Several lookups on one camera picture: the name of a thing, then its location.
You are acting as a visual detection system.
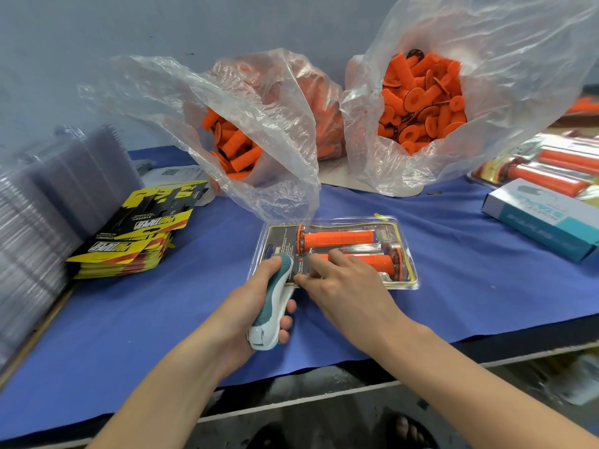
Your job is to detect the person's right hand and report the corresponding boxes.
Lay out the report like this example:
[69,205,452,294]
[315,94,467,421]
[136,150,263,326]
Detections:
[293,248,415,358]

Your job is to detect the person's right forearm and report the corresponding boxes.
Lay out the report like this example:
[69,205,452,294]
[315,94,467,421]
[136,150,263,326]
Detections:
[379,322,599,449]

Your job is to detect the yellow black backing card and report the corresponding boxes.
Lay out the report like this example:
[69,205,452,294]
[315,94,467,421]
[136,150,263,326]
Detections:
[255,220,413,288]

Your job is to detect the teal white cardboard box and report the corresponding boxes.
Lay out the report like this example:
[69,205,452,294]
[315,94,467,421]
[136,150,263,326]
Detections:
[482,179,599,263]

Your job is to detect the person's left forearm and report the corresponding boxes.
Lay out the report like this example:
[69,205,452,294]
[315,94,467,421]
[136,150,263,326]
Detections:
[89,336,230,449]

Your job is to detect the stack of clear blister shells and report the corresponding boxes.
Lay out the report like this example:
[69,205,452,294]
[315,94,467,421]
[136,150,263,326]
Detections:
[0,126,144,370]

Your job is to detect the teal hand stapler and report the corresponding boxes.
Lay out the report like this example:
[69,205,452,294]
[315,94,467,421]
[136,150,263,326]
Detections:
[246,254,294,352]

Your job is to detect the person's foot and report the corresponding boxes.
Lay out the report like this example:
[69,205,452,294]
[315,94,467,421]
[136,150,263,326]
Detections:
[245,423,288,449]
[386,413,437,449]

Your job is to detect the large clear plastic bag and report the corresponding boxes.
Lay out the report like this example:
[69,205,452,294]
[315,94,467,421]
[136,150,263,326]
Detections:
[341,0,599,197]

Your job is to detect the white printed paper sheet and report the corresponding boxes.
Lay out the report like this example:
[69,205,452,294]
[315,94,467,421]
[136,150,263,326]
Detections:
[140,165,215,208]

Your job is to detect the person's left foot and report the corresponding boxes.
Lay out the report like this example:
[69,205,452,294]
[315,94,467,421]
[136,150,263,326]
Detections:
[245,423,288,449]

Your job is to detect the person's left hand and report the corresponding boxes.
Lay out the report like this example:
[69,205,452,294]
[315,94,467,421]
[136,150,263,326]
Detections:
[208,257,299,377]

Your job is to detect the stack of yellow black cards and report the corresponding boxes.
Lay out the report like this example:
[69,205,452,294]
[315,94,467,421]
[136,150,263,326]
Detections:
[66,182,212,279]

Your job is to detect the person's right foot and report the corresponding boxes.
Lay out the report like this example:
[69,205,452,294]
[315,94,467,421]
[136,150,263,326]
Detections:
[386,413,437,449]

